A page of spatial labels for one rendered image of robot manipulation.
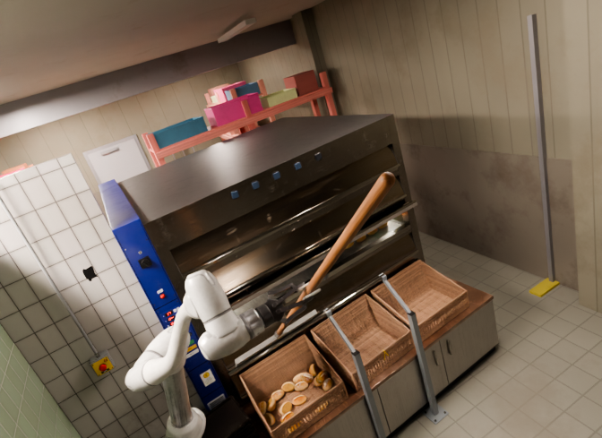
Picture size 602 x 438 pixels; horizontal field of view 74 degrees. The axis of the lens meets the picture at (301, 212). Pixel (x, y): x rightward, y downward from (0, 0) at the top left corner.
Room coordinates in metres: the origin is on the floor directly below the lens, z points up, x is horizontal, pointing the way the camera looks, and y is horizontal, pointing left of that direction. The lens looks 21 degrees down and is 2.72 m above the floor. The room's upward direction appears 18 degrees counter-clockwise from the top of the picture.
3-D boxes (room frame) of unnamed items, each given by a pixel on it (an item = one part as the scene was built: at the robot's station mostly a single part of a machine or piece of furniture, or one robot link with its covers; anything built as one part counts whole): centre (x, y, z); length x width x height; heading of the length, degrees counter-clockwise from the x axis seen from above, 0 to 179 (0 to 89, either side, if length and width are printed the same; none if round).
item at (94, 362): (1.98, 1.36, 1.46); 0.10 x 0.07 x 0.10; 113
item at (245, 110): (5.60, 0.38, 1.22); 2.71 x 0.72 x 2.45; 109
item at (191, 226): (2.63, 0.01, 2.00); 1.80 x 0.08 x 0.21; 113
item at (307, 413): (2.13, 0.42, 0.72); 0.56 x 0.49 x 0.28; 112
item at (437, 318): (2.60, -0.67, 0.72); 0.56 x 0.49 x 0.28; 113
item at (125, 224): (3.05, 1.33, 1.08); 1.93 x 0.16 x 2.15; 23
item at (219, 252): (2.61, 0.00, 1.80); 1.79 x 0.11 x 0.19; 113
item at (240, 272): (2.61, 0.00, 1.54); 1.79 x 0.11 x 0.19; 113
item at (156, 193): (3.44, 0.44, 1.05); 2.10 x 1.91 x 2.10; 113
